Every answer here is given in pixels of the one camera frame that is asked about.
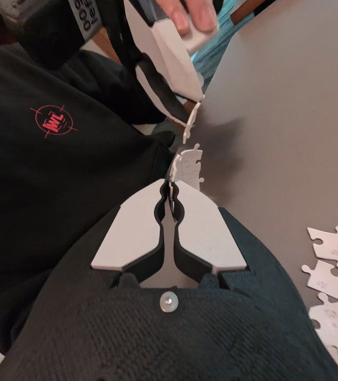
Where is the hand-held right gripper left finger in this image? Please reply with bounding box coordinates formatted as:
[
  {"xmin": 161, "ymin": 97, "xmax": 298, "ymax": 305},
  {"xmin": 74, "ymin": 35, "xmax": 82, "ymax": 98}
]
[{"xmin": 91, "ymin": 179, "xmax": 169, "ymax": 283}]

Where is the pile of white puzzle pieces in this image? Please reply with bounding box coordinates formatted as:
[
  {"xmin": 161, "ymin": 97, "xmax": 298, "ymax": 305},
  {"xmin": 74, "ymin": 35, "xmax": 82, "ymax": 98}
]
[{"xmin": 301, "ymin": 226, "xmax": 338, "ymax": 381}]

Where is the person's left hand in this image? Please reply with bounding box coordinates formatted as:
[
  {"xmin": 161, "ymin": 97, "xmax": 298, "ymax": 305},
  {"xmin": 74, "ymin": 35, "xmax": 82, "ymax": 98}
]
[{"xmin": 155, "ymin": 0, "xmax": 218, "ymax": 35}]

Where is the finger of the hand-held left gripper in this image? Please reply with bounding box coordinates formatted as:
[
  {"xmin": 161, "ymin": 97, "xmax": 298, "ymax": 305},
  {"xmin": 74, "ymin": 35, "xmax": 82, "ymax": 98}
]
[
  {"xmin": 135, "ymin": 55, "xmax": 194, "ymax": 128},
  {"xmin": 124, "ymin": 0, "xmax": 205, "ymax": 102}
]

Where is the person's black sweatshirt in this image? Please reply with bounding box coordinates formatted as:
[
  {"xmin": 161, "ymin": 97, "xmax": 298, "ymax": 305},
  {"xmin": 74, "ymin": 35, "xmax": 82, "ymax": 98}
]
[{"xmin": 0, "ymin": 45, "xmax": 176, "ymax": 352}]

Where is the brown wooden chair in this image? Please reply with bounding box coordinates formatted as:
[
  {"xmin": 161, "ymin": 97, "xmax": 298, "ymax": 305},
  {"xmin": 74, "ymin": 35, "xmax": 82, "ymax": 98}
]
[{"xmin": 231, "ymin": 0, "xmax": 277, "ymax": 25}]

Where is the single white puzzle piece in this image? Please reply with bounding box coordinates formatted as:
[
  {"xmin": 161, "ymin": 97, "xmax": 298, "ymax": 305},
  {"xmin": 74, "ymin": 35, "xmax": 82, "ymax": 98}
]
[{"xmin": 182, "ymin": 102, "xmax": 202, "ymax": 145}]

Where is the teal cloth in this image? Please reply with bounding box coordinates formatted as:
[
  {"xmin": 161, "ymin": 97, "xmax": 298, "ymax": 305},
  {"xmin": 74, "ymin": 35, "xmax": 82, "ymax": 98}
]
[{"xmin": 193, "ymin": 4, "xmax": 254, "ymax": 85}]

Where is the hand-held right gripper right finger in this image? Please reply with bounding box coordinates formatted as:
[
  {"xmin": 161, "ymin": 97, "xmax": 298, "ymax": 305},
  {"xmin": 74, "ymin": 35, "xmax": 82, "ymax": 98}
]
[{"xmin": 170, "ymin": 180, "xmax": 248, "ymax": 284}]

